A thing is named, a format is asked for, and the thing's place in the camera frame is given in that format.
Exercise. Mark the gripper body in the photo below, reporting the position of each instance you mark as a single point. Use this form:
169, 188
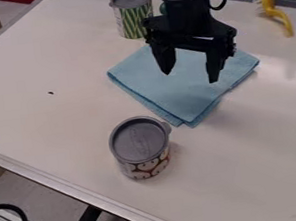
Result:
187, 20

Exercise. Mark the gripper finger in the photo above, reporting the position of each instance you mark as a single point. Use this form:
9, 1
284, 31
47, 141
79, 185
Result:
217, 62
166, 57

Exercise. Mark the blue cloth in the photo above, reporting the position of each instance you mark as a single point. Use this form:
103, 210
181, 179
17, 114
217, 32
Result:
183, 81

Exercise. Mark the green striped can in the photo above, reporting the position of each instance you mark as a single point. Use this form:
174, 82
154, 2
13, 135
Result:
131, 13

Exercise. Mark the yellow tool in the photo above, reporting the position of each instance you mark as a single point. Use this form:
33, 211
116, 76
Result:
277, 12

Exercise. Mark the red patterned can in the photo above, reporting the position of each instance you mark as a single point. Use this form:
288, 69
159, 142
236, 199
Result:
141, 147

